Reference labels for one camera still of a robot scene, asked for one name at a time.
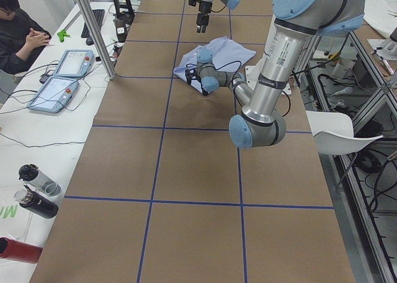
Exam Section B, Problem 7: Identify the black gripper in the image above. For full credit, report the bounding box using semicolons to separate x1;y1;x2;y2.
196;0;212;34
200;78;208;96

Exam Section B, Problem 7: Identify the light blue striped shirt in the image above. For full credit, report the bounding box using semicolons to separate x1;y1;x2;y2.
174;37;256;82

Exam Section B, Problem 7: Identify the white plastic chair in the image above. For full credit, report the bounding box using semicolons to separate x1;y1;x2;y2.
306;110;383;155

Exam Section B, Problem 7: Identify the clear bottle black lid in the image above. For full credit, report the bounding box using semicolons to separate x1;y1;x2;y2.
18;164;61;196

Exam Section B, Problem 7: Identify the black keyboard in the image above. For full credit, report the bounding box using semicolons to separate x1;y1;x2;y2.
81;9;106;38

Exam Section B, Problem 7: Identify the seated person in black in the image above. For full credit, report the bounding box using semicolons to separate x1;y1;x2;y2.
1;0;51;74

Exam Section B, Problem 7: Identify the blue teach pendant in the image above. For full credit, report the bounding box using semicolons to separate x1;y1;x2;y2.
53;50;95;78
26;76;79;114

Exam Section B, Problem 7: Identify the aluminium frame post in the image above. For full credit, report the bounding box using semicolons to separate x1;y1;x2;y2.
76;0;116;80

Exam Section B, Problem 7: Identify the lower blue teach pendant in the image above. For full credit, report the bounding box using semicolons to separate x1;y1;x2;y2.
26;76;79;114

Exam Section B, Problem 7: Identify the green plastic clamp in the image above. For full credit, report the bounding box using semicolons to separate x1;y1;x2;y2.
57;29;70;43

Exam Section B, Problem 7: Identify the red water bottle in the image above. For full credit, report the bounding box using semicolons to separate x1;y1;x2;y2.
1;237;43;264

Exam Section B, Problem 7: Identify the upper blue teach pendant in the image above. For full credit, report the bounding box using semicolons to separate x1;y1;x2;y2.
53;50;95;78

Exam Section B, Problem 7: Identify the black computer mouse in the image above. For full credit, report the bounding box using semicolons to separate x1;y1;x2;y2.
86;37;94;46

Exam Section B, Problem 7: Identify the black water bottle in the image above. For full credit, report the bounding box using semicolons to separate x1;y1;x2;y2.
14;189;58;219

